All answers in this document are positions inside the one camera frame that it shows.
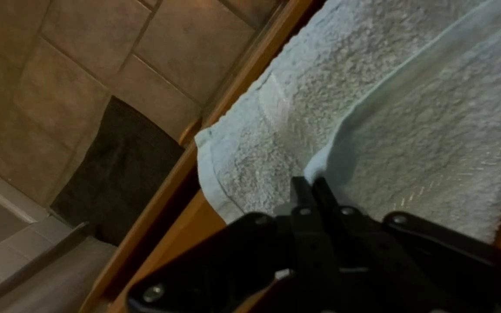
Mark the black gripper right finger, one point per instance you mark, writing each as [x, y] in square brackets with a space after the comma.
[394, 280]

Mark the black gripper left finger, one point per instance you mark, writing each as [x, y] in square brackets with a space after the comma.
[316, 259]

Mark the wooden drawer dresser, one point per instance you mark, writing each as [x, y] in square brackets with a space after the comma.
[216, 174]

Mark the light blue towel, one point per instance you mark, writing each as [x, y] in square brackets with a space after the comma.
[390, 104]

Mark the dark floor mat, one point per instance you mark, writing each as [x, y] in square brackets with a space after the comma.
[119, 174]

